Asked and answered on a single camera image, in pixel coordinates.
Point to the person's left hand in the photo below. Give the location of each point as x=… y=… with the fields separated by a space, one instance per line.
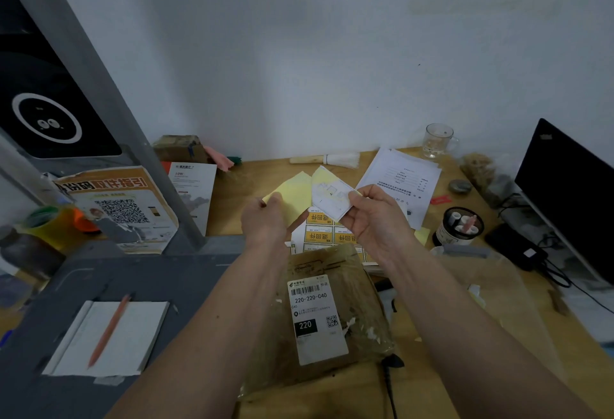
x=261 y=224

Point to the person's right hand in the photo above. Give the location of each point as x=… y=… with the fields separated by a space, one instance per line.
x=379 y=227

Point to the person's left thumb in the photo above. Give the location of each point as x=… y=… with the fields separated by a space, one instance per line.
x=276 y=199

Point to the person's right thumb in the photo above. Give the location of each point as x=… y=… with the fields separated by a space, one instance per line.
x=358 y=203

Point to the yellow backing paper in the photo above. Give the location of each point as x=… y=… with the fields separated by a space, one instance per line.
x=292 y=191

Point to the white peeled label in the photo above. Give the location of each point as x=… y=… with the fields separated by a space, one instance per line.
x=331 y=193

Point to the person's left forearm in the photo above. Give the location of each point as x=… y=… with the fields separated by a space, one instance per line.
x=211 y=337

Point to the person's right forearm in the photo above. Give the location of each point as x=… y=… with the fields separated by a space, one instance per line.
x=470 y=342

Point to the white bristle brush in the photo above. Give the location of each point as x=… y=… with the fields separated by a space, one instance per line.
x=336 y=160

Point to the sheet of yellow stickers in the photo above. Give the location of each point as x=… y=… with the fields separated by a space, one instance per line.
x=319 y=234

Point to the white printed paper sheets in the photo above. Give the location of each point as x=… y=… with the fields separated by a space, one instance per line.
x=403 y=176

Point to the pink cloth glove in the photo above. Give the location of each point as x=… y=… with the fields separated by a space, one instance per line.
x=218 y=157

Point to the yellow sticky note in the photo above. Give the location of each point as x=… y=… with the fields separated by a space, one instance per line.
x=422 y=235

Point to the white printed flyer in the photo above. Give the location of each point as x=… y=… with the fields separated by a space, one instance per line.
x=194 y=193

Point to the red paper tag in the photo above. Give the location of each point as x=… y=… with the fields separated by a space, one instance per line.
x=441 y=200

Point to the clear glass mug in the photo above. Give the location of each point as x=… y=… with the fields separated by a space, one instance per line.
x=437 y=141

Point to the black round pen holder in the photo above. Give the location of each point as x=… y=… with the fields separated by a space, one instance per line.
x=458 y=229

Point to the small round metal lid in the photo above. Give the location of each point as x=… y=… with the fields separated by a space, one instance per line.
x=460 y=186

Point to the brown cardboard box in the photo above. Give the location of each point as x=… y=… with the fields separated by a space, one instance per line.
x=180 y=148

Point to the brown parcel with white label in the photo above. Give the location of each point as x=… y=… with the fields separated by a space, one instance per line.
x=321 y=318

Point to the crumpled clear plastic bag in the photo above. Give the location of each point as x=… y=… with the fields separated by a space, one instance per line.
x=484 y=179

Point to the orange poster with code print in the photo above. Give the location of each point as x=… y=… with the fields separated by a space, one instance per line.
x=122 y=207

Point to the black power adapter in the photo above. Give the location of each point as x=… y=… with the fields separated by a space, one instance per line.
x=515 y=246

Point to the large clear plastic bag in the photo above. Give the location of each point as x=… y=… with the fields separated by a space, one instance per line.
x=503 y=299

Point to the orange tape roll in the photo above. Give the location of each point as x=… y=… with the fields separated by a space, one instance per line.
x=85 y=223

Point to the orange pen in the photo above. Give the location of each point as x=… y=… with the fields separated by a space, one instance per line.
x=109 y=330

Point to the black laptop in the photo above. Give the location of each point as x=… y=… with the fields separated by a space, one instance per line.
x=571 y=193

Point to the white notebook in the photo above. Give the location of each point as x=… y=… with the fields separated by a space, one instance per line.
x=112 y=339

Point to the yellow-green tape roll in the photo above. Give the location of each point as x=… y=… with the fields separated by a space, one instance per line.
x=48 y=227

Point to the grey metal post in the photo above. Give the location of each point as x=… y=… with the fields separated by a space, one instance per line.
x=96 y=78

